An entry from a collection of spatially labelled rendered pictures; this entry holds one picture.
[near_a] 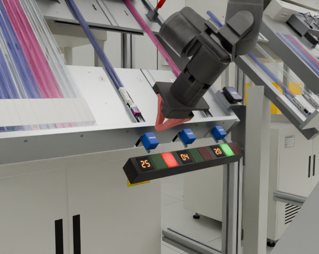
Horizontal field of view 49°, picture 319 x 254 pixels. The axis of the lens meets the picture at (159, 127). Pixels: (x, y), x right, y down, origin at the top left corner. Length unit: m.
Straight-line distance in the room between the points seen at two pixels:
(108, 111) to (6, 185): 0.35
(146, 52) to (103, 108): 2.55
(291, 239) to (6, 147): 0.44
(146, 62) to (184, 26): 2.66
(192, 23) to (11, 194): 0.61
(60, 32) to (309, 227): 1.06
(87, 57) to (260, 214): 2.04
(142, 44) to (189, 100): 2.64
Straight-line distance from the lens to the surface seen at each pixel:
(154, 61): 3.32
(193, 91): 0.60
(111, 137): 0.68
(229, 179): 1.01
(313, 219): 0.61
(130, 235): 1.17
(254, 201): 1.27
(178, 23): 0.60
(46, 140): 0.62
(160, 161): 0.71
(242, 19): 0.58
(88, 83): 0.77
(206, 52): 0.57
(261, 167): 1.23
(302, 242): 0.52
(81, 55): 2.88
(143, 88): 0.84
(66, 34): 1.36
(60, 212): 1.02
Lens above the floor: 0.80
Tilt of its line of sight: 6 degrees down
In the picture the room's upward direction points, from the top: straight up
